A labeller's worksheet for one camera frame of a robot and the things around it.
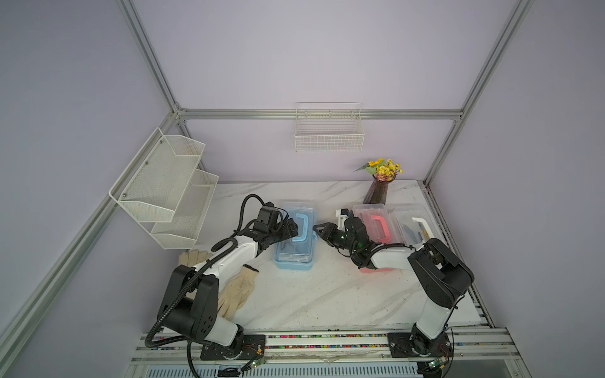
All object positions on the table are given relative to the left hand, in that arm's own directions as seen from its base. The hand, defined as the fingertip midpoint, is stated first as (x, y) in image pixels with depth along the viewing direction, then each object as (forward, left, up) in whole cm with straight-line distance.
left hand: (290, 233), depth 90 cm
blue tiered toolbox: (-5, -3, -7) cm, 9 cm away
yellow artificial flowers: (+20, -36, +15) cm, 44 cm away
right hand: (+1, -10, 0) cm, 10 cm away
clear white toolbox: (+6, -49, -2) cm, 50 cm away
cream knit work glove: (-19, +20, -9) cm, 29 cm away
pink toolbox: (+2, -35, +1) cm, 35 cm away
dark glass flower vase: (+20, -37, +2) cm, 42 cm away
